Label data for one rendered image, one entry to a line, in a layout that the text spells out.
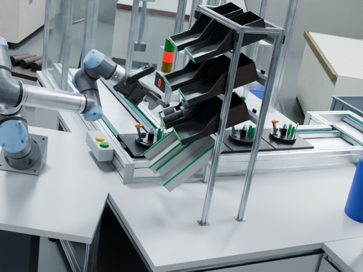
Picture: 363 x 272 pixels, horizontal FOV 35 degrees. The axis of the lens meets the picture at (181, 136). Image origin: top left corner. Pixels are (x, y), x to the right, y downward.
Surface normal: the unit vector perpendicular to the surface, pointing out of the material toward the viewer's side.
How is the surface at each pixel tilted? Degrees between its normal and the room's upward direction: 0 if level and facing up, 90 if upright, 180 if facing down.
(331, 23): 90
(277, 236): 0
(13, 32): 90
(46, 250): 0
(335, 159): 90
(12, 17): 90
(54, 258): 0
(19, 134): 53
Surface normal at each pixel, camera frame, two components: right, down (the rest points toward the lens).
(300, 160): 0.40, 0.41
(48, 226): 0.15, -0.91
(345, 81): -0.06, 0.38
